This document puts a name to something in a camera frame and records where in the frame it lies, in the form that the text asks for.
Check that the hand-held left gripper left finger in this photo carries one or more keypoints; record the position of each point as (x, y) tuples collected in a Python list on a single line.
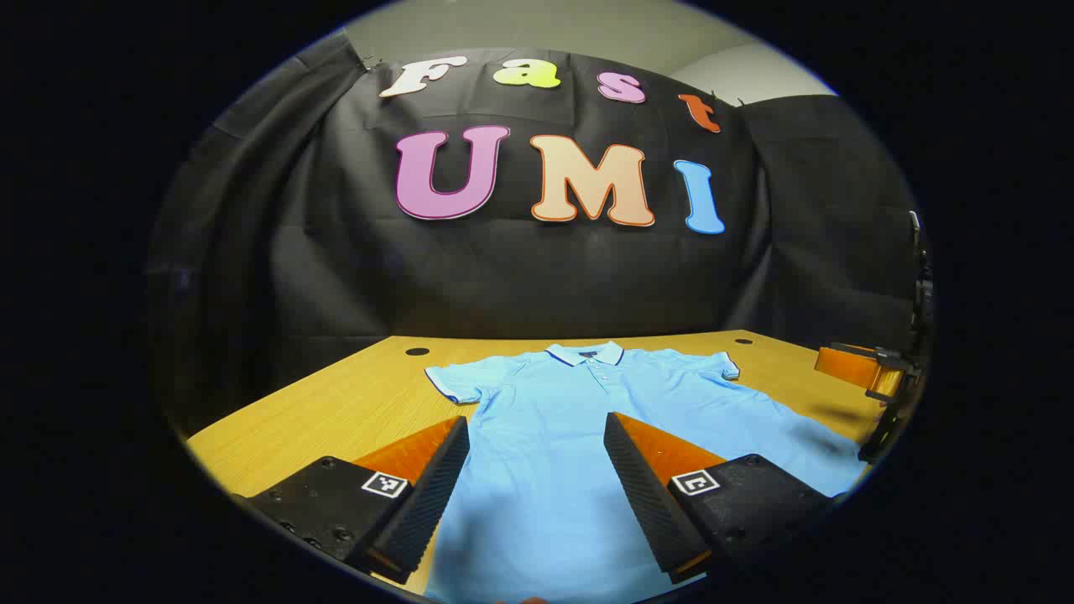
[(436, 491)]

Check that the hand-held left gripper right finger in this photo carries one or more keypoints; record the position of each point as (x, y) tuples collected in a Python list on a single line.
[(642, 495)]

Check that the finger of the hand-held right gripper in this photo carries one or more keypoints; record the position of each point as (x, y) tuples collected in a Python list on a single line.
[(843, 365)]

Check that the light blue T-shirt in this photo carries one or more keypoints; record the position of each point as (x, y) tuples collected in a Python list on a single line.
[(545, 470)]

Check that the black backdrop cloth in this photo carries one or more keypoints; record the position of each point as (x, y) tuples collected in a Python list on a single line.
[(503, 277)]

